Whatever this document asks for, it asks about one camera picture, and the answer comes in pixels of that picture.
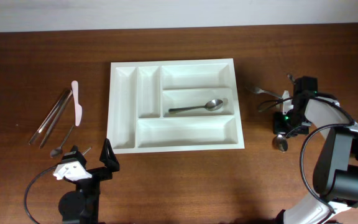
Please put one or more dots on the white cutlery tray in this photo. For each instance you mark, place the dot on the white cutlery tray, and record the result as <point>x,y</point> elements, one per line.
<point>141,93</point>

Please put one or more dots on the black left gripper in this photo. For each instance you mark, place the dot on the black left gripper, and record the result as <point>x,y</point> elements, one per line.
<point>111,162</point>

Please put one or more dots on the small metal teaspoon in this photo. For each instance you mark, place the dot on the small metal teaspoon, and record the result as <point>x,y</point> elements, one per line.
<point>58,150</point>

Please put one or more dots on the metal tongs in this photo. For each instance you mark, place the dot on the metal tongs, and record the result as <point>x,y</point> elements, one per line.
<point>52,118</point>

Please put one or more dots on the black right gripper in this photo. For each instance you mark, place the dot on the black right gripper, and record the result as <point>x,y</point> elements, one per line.
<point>278,127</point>

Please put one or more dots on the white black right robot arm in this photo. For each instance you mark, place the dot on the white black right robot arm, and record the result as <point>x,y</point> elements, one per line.
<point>335,177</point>

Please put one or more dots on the metal spoon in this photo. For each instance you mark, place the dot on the metal spoon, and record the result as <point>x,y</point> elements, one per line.
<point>211,105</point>
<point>280,143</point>

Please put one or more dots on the pink plastic knife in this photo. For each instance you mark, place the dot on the pink plastic knife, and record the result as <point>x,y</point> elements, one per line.
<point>78,107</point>

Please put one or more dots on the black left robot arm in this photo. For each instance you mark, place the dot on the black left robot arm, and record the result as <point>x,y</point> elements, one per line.
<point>82,204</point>

